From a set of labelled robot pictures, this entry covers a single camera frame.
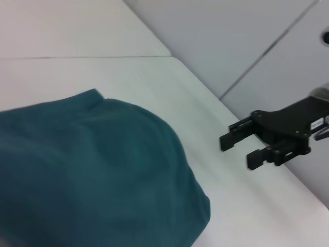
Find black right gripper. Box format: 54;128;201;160
219;95;329;171

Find blue short-sleeved shirt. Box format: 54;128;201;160
0;88;212;247

